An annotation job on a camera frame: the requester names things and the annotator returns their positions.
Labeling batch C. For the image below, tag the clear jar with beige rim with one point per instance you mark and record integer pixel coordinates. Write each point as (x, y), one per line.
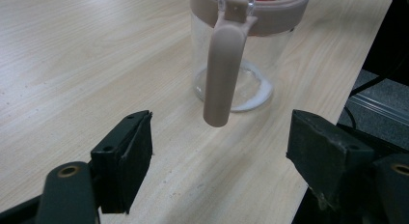
(222, 72)

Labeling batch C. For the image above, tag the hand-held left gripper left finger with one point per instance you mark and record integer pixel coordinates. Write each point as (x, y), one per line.
(119, 166)

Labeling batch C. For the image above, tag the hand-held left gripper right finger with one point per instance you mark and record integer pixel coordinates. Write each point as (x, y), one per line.
(321, 153)

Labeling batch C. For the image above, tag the metal floor rail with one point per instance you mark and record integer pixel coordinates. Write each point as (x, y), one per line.
(379, 108)

